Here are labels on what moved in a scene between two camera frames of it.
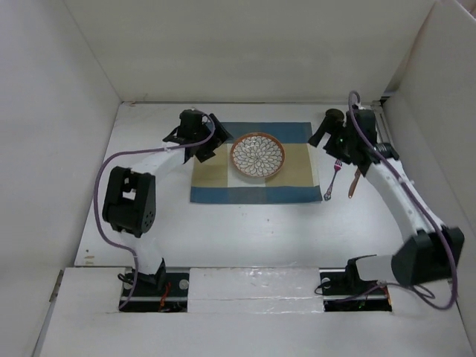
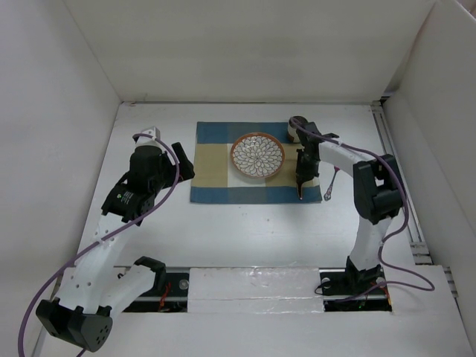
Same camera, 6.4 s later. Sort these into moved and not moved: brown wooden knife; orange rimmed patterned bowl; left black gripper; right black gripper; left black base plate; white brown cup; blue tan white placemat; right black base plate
Moved: left black gripper; right black gripper; brown wooden knife; white brown cup
Not moved: right black base plate; orange rimmed patterned bowl; blue tan white placemat; left black base plate
